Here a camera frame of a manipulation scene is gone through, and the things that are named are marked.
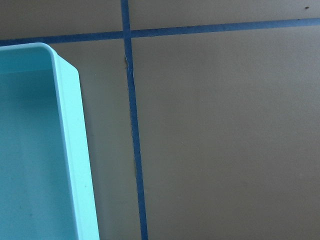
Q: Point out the turquoise plastic bin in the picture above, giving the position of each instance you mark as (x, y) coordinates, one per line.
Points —
(46, 189)

